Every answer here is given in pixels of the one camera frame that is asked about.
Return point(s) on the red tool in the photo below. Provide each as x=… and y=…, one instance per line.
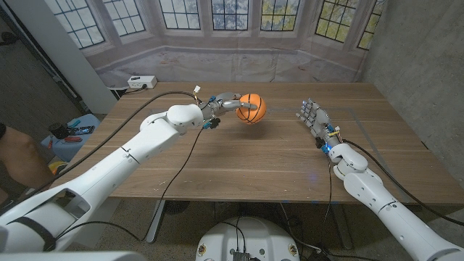
x=73, y=139

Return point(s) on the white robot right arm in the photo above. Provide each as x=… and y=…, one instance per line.
x=398, y=217

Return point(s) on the white power strip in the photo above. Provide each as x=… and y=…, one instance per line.
x=142, y=82

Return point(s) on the printed window backdrop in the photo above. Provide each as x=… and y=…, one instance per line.
x=232, y=65

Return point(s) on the blue stool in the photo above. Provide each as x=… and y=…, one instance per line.
x=72, y=148

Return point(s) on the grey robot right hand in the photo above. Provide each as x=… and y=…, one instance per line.
x=319, y=117

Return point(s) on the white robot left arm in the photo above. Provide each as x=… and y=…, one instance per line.
x=108, y=170

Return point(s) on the grey table leg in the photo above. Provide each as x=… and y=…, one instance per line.
x=342, y=226
x=156, y=221

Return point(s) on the orange mini basketball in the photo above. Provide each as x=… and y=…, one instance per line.
x=255, y=116

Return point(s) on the black round fan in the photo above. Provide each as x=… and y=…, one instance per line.
x=177, y=207

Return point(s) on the person bare leg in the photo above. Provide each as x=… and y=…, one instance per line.
x=21, y=159

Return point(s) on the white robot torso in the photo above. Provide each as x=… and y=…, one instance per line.
x=248, y=239

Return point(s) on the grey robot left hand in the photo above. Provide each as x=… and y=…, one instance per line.
x=221, y=105

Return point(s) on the yellow object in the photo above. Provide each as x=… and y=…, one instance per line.
x=56, y=167

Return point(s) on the black phone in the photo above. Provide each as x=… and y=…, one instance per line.
x=82, y=129

